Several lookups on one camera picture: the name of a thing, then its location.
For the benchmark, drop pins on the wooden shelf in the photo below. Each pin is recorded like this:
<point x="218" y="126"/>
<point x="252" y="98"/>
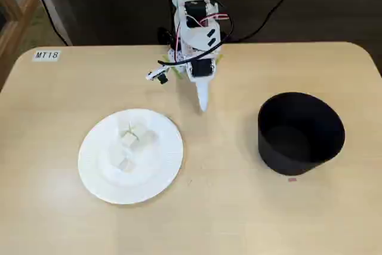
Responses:
<point x="15" y="19"/>

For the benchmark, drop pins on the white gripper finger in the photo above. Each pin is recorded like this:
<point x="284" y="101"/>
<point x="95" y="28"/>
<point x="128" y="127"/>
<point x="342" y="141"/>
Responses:
<point x="204" y="96"/>

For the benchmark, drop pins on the grey metal post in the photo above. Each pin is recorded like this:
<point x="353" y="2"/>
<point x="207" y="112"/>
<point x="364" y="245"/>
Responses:
<point x="50" y="7"/>

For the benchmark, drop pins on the black pot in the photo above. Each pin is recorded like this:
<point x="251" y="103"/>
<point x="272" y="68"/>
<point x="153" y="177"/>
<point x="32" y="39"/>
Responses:
<point x="292" y="168"/>

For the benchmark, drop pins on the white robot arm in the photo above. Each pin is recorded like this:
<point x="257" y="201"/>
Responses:
<point x="194" y="32"/>

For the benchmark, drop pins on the small pink sticker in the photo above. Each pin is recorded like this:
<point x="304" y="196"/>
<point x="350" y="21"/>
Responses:
<point x="292" y="179"/>

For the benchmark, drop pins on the white MT18 label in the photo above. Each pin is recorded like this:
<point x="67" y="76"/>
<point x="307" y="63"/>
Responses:
<point x="46" y="55"/>

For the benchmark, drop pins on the white paper plate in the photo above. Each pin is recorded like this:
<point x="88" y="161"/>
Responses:
<point x="149" y="177"/>

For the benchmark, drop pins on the white block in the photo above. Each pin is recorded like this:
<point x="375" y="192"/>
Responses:
<point x="132" y="124"/>
<point x="128" y="140"/>
<point x="123" y="163"/>

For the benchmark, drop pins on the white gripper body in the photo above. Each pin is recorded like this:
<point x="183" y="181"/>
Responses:
<point x="200" y="70"/>

